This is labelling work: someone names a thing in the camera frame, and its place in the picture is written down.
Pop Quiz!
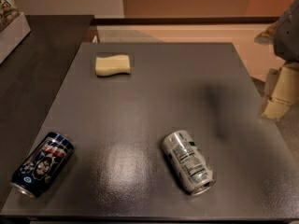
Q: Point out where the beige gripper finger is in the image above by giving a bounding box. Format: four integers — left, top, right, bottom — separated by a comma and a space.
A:
261, 62, 299, 120

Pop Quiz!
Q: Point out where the silver 7up soda can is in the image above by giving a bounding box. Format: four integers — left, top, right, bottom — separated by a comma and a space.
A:
162, 130, 215, 196

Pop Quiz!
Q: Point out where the blue Pepsi soda can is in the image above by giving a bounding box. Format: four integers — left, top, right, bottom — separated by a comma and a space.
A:
10, 132, 75, 198

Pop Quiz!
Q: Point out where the yellow sponge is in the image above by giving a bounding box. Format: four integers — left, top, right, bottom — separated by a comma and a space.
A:
95, 55, 131, 77

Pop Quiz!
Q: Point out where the dark side table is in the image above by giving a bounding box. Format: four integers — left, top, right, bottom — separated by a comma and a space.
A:
0, 15, 93, 209

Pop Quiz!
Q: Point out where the white box with snacks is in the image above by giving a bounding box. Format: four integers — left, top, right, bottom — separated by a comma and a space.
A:
0, 0, 31, 63

